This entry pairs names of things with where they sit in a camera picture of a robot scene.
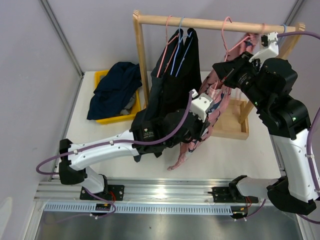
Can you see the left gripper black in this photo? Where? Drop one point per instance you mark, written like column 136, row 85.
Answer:
column 201, row 127

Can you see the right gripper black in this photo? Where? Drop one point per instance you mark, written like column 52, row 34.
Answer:
column 228, row 71

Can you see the pink patterned shorts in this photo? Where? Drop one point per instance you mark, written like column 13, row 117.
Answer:
column 221, row 94

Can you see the black shorts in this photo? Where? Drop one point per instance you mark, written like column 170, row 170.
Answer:
column 186, row 77

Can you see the grey shorts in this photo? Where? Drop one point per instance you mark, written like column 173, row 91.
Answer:
column 128, row 108

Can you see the navy blue shorts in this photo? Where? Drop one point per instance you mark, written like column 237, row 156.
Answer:
column 114, row 91

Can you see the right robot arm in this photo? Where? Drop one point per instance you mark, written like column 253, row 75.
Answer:
column 267, row 84

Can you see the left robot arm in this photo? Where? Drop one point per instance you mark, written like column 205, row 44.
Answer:
column 147, row 137

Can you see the dark teal shorts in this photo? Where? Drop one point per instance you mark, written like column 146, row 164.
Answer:
column 154, row 100

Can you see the wooden clothes rack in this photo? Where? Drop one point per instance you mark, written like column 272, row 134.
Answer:
column 234, row 123

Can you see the aluminium corner profile right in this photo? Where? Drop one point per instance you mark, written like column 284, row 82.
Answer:
column 294, row 12

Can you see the aluminium corner profile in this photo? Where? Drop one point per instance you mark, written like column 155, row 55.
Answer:
column 294, row 12
column 61, row 35

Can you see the yellow plastic bin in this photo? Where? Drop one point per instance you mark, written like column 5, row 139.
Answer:
column 121, row 118

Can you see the aluminium corner profile left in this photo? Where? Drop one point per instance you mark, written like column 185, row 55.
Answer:
column 61, row 35

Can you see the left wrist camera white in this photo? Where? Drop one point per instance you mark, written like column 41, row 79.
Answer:
column 200, row 105

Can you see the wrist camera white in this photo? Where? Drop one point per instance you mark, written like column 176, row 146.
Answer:
column 200, row 105
column 270, row 48

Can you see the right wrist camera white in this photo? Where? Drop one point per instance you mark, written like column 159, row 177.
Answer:
column 270, row 48

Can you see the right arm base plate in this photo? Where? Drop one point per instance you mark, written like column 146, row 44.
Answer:
column 222, row 194

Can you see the aluminium mounting rail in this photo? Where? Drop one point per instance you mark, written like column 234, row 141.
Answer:
column 140, row 191

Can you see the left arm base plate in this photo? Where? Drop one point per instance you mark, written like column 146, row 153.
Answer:
column 115, row 192

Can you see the white slotted cable duct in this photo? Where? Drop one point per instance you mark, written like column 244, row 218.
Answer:
column 139, row 208

